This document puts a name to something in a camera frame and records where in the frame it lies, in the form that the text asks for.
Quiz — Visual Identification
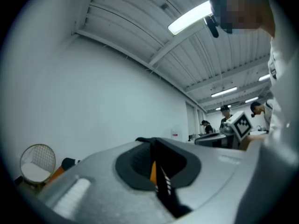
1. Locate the person's white shirt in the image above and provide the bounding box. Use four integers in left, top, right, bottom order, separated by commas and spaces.
235, 0, 299, 224

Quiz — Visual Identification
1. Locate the white seat cushion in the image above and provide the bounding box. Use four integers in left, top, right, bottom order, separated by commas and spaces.
21, 162, 51, 183

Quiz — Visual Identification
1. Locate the white panel with red label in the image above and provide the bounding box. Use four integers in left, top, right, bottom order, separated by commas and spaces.
171, 124, 183, 141

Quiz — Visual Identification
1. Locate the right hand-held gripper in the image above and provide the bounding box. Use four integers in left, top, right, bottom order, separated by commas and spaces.
195, 111, 253, 149

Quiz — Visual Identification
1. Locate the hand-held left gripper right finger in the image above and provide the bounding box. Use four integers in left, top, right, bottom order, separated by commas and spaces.
155, 138, 249, 212

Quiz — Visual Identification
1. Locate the black head camera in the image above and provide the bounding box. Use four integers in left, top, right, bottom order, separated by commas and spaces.
204, 15, 220, 38

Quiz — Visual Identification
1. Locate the person's right forearm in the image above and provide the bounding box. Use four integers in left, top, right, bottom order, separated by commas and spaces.
240, 134, 269, 151

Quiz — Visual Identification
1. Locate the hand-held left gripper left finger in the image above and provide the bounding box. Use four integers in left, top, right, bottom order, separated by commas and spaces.
37, 138, 176, 224

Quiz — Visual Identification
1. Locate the person's head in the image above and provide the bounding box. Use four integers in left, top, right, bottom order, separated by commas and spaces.
210, 0, 276, 39

